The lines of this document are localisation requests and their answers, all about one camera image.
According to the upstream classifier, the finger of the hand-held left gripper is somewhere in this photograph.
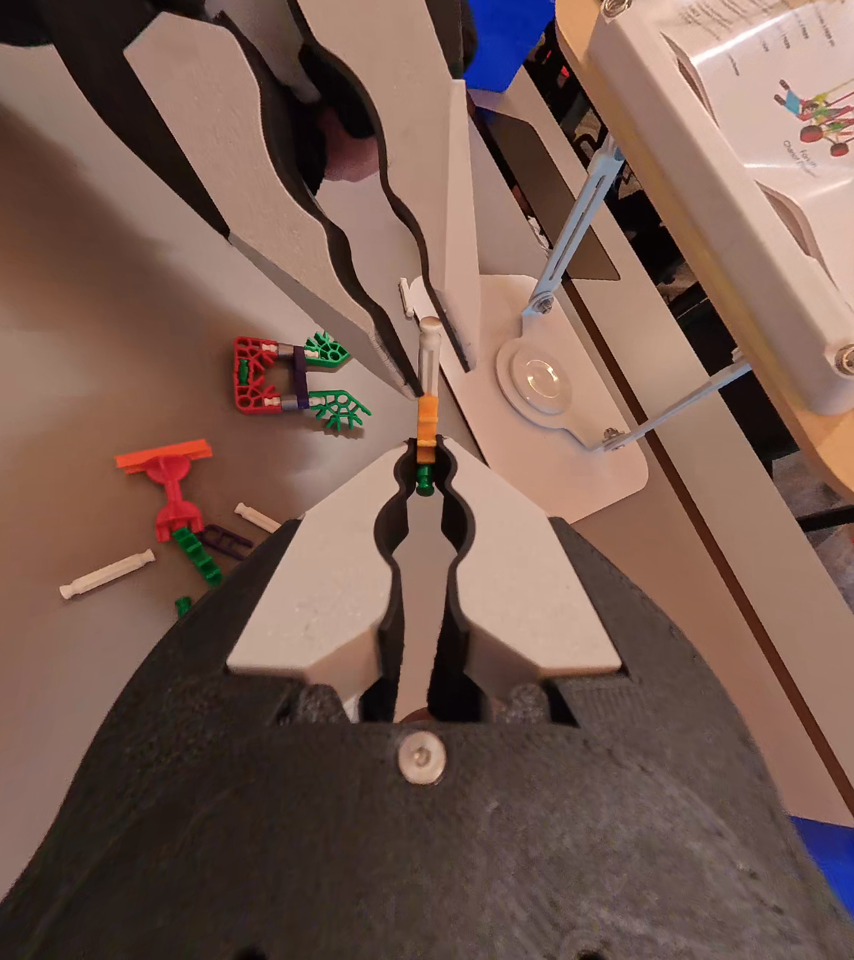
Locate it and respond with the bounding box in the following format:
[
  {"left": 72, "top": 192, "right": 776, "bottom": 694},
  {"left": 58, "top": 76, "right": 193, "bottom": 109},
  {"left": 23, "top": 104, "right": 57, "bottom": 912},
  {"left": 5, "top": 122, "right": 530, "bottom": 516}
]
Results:
[
  {"left": 123, "top": 13, "right": 426, "bottom": 400},
  {"left": 294, "top": 0, "right": 484, "bottom": 375}
]

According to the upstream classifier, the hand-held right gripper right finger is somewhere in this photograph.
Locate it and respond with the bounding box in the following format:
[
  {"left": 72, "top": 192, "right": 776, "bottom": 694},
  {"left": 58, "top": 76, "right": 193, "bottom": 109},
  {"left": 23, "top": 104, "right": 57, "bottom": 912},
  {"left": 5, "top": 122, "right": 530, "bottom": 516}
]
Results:
[{"left": 427, "top": 437, "right": 623, "bottom": 724}]

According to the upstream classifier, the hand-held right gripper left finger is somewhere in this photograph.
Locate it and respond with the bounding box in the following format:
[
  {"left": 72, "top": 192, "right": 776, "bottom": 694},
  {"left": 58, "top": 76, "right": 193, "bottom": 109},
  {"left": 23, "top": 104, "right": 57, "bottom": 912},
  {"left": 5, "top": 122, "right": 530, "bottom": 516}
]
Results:
[{"left": 226, "top": 441, "right": 413, "bottom": 724}]

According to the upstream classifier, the purple connector piece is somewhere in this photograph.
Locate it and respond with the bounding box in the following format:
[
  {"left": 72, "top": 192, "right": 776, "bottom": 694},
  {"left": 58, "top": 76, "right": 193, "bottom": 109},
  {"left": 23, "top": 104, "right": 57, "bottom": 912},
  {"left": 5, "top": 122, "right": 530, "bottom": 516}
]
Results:
[{"left": 198, "top": 524, "right": 256, "bottom": 561}]

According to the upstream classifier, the plain blue plastic bin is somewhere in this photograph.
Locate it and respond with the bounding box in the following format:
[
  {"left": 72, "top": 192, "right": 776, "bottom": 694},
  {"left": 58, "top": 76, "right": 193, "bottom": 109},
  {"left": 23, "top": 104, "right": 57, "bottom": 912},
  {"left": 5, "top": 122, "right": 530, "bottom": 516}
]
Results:
[{"left": 464, "top": 0, "right": 557, "bottom": 93}]

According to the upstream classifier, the red purple green connector assembly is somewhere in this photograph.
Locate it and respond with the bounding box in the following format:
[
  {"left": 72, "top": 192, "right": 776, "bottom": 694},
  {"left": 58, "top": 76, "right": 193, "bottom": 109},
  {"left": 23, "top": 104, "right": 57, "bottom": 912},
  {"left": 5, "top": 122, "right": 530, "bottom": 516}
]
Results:
[{"left": 232, "top": 330, "right": 373, "bottom": 434}]

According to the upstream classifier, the person's left hand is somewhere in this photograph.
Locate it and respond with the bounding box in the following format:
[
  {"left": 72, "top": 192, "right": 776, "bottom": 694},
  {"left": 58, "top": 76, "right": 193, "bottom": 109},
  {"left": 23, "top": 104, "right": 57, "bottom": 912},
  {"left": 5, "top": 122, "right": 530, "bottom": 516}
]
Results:
[{"left": 319, "top": 116, "right": 385, "bottom": 183}]

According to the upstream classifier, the white plastic rod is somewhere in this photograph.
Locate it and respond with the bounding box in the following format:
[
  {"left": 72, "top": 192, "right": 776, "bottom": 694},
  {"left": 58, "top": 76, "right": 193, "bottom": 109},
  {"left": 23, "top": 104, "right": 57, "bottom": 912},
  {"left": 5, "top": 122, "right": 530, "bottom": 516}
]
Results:
[
  {"left": 234, "top": 501, "right": 283, "bottom": 536},
  {"left": 58, "top": 548, "right": 157, "bottom": 601}
]

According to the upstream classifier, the orange red connector piece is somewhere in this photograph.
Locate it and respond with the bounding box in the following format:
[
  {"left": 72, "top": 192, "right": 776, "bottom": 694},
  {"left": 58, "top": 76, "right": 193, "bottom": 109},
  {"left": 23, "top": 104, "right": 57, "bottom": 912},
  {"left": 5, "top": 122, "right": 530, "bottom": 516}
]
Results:
[{"left": 114, "top": 438, "right": 214, "bottom": 543}]

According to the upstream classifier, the white document stand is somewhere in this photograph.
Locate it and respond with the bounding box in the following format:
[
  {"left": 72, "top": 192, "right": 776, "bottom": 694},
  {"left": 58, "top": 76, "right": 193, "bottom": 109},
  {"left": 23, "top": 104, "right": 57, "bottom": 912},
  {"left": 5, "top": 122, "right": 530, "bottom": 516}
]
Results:
[{"left": 404, "top": 0, "right": 854, "bottom": 526}]

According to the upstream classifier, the toy models picture leaflet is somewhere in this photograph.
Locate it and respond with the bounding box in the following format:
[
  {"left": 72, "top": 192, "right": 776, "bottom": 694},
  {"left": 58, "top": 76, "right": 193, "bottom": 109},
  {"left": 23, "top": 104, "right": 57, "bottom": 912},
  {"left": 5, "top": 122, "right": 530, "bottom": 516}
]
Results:
[{"left": 659, "top": 0, "right": 854, "bottom": 313}]

